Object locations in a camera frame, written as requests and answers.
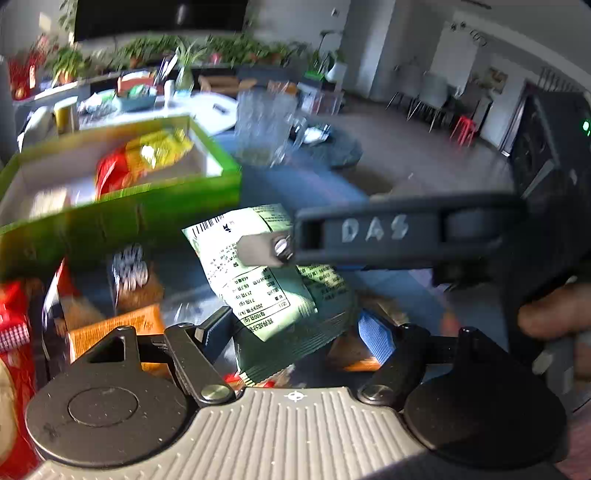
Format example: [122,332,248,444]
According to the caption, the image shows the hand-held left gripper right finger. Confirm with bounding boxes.
[356,310,511,408]

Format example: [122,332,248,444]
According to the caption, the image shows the framed wall picture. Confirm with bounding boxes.
[485,67,509,92]

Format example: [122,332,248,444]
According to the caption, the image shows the potted green plant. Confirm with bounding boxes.
[47,45,92,85]
[115,36,179,70]
[205,36,260,65]

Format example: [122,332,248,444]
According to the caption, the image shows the blue plastic tray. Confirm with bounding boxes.
[115,90,158,112]

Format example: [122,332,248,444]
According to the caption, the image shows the orange snack packet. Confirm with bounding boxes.
[328,330,384,374]
[66,305,172,376]

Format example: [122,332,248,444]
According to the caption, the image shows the open cardboard box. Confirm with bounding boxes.
[198,74,258,94]

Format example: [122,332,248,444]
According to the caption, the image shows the red leaf plant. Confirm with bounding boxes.
[7,37,50,100]

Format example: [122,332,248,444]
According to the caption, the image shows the red yellow snack packet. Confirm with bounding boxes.
[95,128,195,200]

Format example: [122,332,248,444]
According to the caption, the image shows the green cardboard box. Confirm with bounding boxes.
[0,115,243,283]

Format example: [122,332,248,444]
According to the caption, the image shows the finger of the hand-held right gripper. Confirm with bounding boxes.
[238,194,527,271]

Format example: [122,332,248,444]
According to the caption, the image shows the red stool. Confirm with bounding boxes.
[450,115,478,147]

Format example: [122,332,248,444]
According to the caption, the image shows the pale green snack packet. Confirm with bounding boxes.
[181,204,360,387]

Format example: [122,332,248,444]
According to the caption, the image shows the black television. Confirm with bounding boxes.
[74,0,250,43]

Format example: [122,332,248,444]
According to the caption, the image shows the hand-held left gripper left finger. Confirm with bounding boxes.
[69,305,241,408]

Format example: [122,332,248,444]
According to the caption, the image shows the red checkered snack packet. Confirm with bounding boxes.
[0,281,44,480]

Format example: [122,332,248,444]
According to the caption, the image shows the large-leaf plant in white pot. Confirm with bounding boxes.
[318,28,350,85]

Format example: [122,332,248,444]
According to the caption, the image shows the grey dining chair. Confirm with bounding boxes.
[387,65,419,110]
[406,71,452,133]

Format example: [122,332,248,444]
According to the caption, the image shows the person's right hand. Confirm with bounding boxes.
[517,282,591,343]

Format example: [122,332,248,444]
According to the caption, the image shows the clear plastic storage box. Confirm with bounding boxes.
[300,87,345,114]

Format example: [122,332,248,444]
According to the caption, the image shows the dark grey rug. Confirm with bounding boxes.
[286,124,364,168]

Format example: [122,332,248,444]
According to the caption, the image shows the yellow can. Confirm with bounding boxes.
[54,96,81,136]

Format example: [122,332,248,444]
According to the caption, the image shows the dark red snack packet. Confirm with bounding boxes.
[42,259,71,366]

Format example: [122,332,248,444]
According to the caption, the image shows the spider plant in glass vase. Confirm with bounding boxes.
[172,41,208,92]

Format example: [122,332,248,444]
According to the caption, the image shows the brown cookie packet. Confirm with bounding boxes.
[107,242,166,317]

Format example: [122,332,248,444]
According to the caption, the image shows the row of potted plants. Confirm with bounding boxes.
[259,41,306,66]

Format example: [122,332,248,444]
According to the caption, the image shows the white round table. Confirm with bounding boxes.
[81,90,238,138]

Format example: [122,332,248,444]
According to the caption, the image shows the orange box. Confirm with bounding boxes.
[117,73,156,93]

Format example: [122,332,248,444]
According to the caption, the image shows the clear glass mug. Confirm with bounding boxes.
[235,88,306,168]

